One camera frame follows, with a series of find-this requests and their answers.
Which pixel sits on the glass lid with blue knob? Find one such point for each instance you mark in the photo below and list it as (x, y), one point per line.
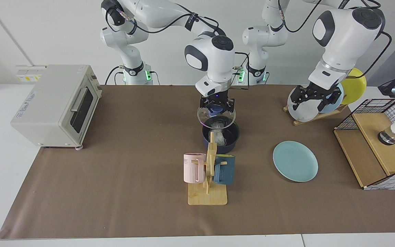
(216, 109)

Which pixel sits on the white vermicelli bundle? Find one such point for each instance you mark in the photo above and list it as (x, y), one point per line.
(219, 134)

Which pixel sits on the light blue plate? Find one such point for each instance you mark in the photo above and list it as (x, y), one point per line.
(336, 103)

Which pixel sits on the white plate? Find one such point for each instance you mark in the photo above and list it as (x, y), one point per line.
(303, 111)

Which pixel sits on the wooden plate rack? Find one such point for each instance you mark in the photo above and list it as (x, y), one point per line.
(321, 117)

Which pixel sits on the yellow plate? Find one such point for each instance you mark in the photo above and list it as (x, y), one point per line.
(355, 85)

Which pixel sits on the pale green plate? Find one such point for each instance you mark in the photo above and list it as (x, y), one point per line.
(295, 161)

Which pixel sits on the dark teal cup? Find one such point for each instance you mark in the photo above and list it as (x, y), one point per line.
(225, 171)

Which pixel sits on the pink cup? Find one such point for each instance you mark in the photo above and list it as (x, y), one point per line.
(193, 169)

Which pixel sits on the wooden cup stand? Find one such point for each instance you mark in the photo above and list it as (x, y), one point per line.
(207, 197)

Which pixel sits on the brown table cloth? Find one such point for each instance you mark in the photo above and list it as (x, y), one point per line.
(115, 188)

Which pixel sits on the pale toaster oven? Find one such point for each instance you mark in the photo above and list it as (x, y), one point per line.
(46, 109)

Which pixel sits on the white wall socket strip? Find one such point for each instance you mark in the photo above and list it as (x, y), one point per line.
(29, 73)

